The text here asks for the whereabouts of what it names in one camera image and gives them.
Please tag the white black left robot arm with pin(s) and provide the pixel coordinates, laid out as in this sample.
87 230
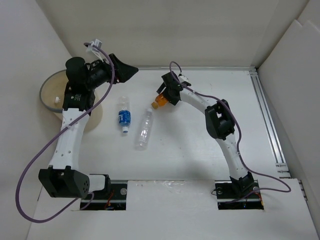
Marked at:
62 178

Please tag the aluminium rail right edge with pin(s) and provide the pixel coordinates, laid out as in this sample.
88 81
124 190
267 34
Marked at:
274 142

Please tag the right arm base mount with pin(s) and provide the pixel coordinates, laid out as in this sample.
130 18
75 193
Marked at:
228 199

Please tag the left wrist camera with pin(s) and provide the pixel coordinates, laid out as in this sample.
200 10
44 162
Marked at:
93 47

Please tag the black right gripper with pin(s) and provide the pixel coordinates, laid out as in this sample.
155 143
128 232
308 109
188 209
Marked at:
174 100

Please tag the clear unlabelled plastic bottle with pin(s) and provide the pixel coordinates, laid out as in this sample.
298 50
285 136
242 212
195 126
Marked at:
144 130

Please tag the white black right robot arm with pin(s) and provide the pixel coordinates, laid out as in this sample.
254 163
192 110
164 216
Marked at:
219 124

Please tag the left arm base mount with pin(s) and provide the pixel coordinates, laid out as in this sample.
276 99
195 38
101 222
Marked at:
115 200

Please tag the orange plastic bottle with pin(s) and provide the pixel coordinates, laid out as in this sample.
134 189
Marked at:
159 101

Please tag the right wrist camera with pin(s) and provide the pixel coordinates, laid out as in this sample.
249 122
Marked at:
184 80

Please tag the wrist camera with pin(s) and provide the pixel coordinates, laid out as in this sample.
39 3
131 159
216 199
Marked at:
93 47
184 80

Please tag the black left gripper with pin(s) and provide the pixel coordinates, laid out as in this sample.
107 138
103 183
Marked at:
123 72

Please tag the beige bin with grey rim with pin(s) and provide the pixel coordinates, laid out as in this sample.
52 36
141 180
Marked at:
54 86

